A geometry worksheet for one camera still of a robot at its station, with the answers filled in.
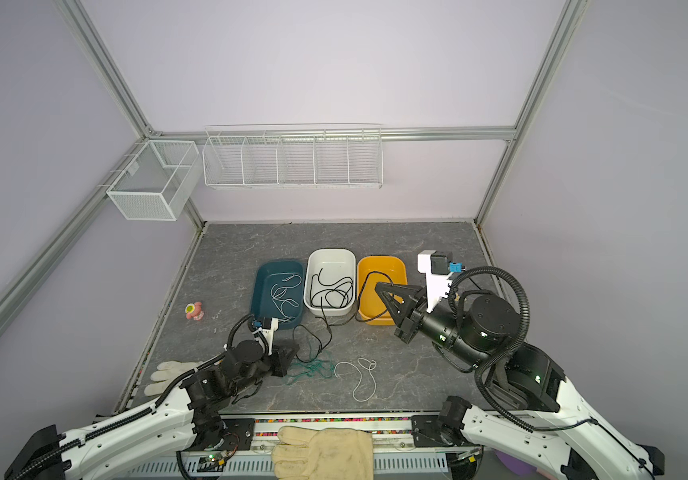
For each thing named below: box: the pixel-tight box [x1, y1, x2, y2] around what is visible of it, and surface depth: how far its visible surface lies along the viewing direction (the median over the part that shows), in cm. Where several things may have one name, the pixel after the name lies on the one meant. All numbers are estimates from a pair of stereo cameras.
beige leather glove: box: [272, 426, 374, 480], surface depth 72 cm
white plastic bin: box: [303, 248, 356, 317], surface depth 103 cm
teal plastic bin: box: [252, 260, 303, 330], surface depth 101 cm
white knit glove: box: [144, 361, 203, 396], surface depth 84 cm
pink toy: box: [184, 301, 204, 321], surface depth 93 cm
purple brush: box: [494, 450, 537, 478], surface depth 71 cm
